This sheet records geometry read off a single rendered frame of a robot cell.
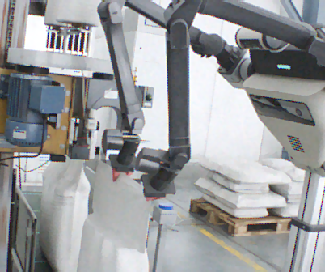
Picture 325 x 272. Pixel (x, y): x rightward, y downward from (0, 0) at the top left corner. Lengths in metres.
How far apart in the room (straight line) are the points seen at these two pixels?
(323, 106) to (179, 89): 0.45
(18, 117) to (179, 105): 0.65
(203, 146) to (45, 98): 5.44
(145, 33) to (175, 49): 4.59
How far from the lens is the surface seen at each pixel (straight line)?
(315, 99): 1.42
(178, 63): 1.18
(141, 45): 5.70
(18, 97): 1.68
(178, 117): 1.26
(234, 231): 4.54
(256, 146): 7.46
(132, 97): 1.60
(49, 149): 1.91
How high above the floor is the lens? 1.38
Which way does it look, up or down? 7 degrees down
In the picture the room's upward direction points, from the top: 7 degrees clockwise
